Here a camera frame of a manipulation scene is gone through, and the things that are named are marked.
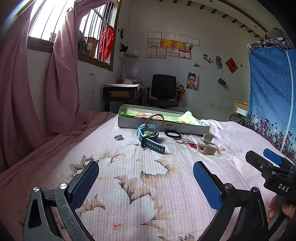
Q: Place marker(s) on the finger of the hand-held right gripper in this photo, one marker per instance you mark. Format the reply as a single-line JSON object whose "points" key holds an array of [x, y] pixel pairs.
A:
{"points": [[271, 156], [256, 160]]}

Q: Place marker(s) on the blue smartwatch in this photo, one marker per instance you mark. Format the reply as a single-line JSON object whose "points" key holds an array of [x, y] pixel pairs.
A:
{"points": [[151, 144]]}

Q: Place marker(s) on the black hat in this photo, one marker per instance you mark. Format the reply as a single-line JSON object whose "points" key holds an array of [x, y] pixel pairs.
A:
{"points": [[123, 48]]}

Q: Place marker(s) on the blue dotted wardrobe curtain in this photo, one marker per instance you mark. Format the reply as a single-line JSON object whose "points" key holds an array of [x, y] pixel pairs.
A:
{"points": [[268, 92]]}

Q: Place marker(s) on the dark bag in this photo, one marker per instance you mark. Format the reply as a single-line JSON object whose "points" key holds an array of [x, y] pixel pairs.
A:
{"points": [[276, 34]]}

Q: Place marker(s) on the cardboard boxes on sill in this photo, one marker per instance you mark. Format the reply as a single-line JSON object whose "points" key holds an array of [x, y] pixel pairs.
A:
{"points": [[91, 46]]}

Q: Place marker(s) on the round wall clock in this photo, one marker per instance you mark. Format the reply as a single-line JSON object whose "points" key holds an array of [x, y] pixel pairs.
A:
{"points": [[122, 33]]}

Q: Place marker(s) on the red hanging cloth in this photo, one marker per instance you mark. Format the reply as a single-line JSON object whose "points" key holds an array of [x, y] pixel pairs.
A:
{"points": [[106, 41]]}

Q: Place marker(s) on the group of wall certificates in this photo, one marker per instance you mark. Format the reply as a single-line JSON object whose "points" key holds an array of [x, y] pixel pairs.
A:
{"points": [[172, 46]]}

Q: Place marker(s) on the strip of wall photos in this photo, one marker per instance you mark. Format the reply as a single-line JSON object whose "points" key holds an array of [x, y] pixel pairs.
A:
{"points": [[218, 61]]}

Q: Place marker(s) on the pink curtain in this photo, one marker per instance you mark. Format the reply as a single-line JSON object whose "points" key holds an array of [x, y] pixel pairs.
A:
{"points": [[64, 81], [16, 92]]}

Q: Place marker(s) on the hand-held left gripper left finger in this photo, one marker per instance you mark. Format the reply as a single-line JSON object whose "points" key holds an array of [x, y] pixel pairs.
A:
{"points": [[85, 183]]}

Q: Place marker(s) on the barred window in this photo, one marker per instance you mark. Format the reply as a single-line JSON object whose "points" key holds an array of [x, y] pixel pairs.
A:
{"points": [[97, 20]]}

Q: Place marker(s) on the cartoon wall poster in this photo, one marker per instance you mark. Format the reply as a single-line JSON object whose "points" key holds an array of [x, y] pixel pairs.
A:
{"points": [[192, 81]]}

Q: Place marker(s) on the colourful paper box lining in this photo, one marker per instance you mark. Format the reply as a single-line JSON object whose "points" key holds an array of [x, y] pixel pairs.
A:
{"points": [[189, 118]]}

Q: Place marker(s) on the black office chair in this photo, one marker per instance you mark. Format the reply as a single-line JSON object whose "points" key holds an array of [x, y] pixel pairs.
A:
{"points": [[163, 87]]}

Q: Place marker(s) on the white cardboard box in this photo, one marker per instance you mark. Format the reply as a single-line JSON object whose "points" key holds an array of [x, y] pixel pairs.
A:
{"points": [[129, 122]]}

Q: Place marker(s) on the pile of white papers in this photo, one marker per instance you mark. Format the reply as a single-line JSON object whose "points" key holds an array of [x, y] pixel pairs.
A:
{"points": [[131, 81]]}

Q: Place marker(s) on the green hanging bag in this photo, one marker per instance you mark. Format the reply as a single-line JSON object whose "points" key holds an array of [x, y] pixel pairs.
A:
{"points": [[222, 81]]}

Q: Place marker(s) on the wooden cabinet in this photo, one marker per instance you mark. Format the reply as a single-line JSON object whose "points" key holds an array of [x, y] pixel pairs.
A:
{"points": [[240, 109]]}

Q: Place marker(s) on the red diamond paper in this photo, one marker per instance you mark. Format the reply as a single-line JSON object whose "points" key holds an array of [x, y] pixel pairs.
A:
{"points": [[231, 65]]}

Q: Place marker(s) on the dark wooden desk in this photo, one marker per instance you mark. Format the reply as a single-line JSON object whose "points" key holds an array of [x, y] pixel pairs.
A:
{"points": [[120, 89]]}

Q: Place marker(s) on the person's right hand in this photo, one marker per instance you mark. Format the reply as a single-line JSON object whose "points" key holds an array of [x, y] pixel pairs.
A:
{"points": [[289, 208]]}

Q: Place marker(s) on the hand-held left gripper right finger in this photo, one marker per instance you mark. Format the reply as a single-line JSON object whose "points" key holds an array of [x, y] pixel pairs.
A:
{"points": [[207, 185]]}

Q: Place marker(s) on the pink blanket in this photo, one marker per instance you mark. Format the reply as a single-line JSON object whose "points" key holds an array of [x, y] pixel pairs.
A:
{"points": [[34, 160]]}

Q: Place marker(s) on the linked metal rings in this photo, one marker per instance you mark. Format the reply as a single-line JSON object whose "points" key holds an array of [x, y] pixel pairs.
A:
{"points": [[179, 140]]}

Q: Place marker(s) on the beige hair claw clip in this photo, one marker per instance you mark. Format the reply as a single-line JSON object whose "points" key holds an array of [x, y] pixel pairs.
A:
{"points": [[208, 148]]}

